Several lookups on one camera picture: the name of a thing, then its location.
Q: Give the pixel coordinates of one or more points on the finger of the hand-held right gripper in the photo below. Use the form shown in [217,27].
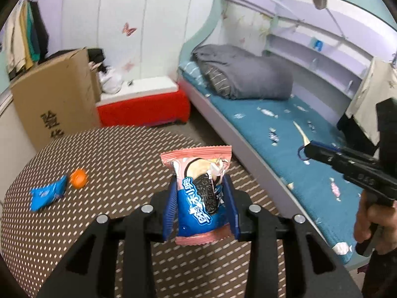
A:
[341,153]
[328,160]

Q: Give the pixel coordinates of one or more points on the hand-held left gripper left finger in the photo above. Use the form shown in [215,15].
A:
[169,212]

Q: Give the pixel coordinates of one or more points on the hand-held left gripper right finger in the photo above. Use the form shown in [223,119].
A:
[233,206]

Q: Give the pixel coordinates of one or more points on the pink and blue cookie packet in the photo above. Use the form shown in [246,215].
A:
[198,198]

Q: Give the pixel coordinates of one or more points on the person's right forearm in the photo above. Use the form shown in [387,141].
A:
[384,270]

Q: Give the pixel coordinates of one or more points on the person's right hand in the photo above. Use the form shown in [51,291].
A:
[366,223]

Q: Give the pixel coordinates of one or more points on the black cloth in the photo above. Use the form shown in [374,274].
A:
[356,130]

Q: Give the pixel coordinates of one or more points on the cream hanging cloth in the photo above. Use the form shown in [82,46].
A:
[372,99]

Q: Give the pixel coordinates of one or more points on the teal printed bed sheet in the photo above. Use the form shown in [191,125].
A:
[279,130]

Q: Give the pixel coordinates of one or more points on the small orange ball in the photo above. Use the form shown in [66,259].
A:
[79,179]

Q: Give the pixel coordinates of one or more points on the red storage box white lid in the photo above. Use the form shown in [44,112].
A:
[142,107]

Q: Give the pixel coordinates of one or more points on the small blue item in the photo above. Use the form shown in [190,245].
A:
[317,44]

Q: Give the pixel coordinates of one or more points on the grey duvet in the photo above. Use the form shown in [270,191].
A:
[248,74]

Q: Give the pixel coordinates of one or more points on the small blue cookie packet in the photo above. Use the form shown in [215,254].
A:
[48,194]

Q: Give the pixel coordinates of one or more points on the grey checked pillow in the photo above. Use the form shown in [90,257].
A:
[217,80]

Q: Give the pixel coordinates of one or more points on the white plastic bag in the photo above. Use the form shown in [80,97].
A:
[111,80]

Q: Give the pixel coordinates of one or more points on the pale pink butterfly sticker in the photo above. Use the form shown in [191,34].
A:
[130,66]

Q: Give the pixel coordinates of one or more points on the grey clip lamp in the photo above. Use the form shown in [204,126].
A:
[319,0]

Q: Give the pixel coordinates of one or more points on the large cardboard box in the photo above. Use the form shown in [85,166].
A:
[55,99]

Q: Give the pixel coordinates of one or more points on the black bag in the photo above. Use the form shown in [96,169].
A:
[96,57]

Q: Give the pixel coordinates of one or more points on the dark pink butterfly sticker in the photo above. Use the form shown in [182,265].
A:
[128,29]

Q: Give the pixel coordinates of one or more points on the black hanging garment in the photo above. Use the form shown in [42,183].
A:
[42,31]

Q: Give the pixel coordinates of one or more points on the teal hanging garment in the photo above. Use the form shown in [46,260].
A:
[32,34]

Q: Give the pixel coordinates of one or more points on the beige hanging garment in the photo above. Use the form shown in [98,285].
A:
[14,40]

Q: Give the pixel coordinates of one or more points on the white wall shelf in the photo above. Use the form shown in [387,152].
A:
[310,59]

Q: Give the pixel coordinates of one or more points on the turquoise and white bed frame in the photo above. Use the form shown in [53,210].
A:
[217,15]

